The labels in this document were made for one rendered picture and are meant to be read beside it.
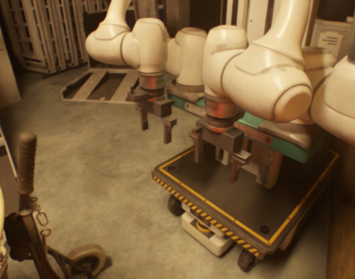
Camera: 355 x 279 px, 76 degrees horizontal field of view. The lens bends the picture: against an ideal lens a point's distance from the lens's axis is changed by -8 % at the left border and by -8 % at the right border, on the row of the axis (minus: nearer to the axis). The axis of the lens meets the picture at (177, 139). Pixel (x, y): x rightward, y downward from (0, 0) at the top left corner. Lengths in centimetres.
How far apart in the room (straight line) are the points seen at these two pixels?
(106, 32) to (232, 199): 84
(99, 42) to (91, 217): 104
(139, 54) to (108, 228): 101
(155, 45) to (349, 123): 54
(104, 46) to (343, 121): 70
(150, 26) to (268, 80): 43
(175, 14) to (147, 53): 577
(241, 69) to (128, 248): 111
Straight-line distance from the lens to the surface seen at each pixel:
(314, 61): 75
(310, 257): 146
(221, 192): 116
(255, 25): 108
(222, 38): 55
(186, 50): 100
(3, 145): 231
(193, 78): 102
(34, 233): 63
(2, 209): 56
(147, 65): 76
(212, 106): 60
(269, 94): 41
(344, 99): 64
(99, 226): 149
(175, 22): 653
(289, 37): 46
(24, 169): 54
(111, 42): 82
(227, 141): 63
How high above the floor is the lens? 112
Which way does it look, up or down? 32 degrees down
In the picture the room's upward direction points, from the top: straight up
